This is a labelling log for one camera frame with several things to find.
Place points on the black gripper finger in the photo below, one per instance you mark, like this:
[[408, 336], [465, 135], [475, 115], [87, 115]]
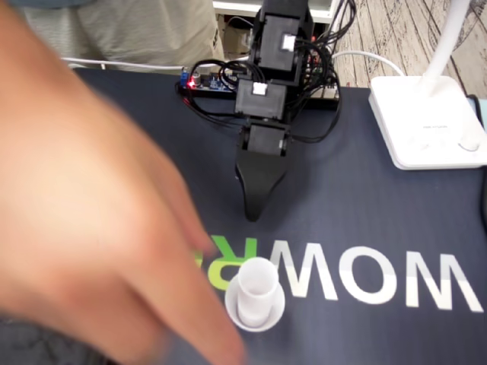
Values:
[[262, 178]]

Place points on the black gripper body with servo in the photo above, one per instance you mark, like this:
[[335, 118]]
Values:
[[266, 138]]

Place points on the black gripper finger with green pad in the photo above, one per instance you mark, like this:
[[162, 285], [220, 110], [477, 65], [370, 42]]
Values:
[[239, 182]]

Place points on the small white plastic cup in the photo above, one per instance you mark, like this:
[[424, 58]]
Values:
[[256, 277]]

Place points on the white round plastic dish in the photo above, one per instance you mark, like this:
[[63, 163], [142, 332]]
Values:
[[279, 308]]

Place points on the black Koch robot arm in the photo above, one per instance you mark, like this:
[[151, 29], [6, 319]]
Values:
[[274, 45]]

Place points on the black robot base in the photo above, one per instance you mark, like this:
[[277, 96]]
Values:
[[323, 103]]

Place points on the person's bare hand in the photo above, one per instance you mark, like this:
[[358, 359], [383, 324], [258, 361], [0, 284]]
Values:
[[76, 209]]

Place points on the blue circuit board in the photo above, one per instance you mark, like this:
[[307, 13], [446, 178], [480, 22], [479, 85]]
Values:
[[207, 81]]

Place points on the dark grey printed desk mat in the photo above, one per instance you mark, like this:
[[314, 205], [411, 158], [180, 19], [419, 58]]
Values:
[[361, 209]]

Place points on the white desk lamp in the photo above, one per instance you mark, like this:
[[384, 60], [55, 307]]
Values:
[[426, 121]]

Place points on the person's beige shirt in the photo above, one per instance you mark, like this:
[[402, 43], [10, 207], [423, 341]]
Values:
[[133, 34]]

